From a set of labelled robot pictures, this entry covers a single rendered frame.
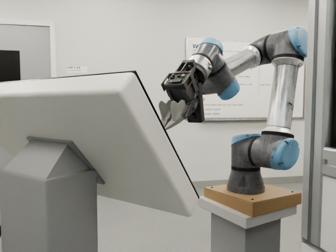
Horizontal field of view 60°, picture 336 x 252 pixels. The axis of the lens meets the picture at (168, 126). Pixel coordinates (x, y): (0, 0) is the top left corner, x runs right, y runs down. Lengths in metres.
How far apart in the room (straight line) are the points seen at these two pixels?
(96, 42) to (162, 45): 0.84
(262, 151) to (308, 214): 0.63
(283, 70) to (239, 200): 0.51
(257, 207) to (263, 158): 0.17
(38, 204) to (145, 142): 0.24
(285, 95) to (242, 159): 0.29
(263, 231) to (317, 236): 0.75
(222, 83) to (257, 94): 3.42
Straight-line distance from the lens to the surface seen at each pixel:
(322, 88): 0.46
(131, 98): 0.41
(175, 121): 0.72
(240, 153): 1.18
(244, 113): 4.24
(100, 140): 0.51
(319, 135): 0.47
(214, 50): 0.89
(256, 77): 4.34
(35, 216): 0.59
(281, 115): 1.13
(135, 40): 3.94
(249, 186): 1.19
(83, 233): 0.63
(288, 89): 1.16
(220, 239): 1.29
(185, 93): 0.74
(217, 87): 0.93
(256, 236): 1.22
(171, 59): 3.97
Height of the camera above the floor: 1.15
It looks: 4 degrees down
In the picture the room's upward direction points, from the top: straight up
